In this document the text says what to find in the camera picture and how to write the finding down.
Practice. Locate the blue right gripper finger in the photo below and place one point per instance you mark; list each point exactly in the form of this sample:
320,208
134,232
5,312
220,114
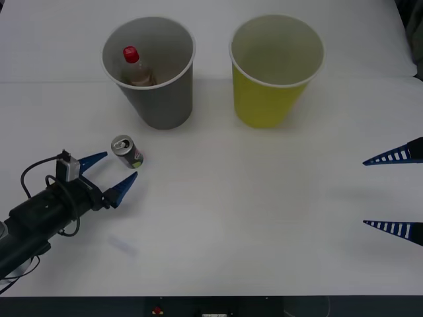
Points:
414,150
415,231

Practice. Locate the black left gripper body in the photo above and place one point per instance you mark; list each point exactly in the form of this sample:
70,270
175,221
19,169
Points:
82,198

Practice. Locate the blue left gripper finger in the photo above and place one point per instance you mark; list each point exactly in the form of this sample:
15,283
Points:
120,191
91,160

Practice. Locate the silver-black left robot arm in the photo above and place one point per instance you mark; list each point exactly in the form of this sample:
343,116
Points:
29,218

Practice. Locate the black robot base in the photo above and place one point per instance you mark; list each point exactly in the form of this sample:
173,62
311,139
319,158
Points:
82,307

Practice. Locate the silver-topped dark drink can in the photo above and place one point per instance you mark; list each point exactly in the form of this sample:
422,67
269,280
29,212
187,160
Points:
130,155

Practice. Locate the red-capped plastic bottle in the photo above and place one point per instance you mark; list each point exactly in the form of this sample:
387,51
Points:
138,71

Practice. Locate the red button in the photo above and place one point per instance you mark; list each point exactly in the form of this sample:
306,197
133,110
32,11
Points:
157,310

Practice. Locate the yellow-green plastic waste bin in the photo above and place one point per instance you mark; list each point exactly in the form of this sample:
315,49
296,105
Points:
261,102

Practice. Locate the pale grey left wrist camera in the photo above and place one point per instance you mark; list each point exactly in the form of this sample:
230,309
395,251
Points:
68,169

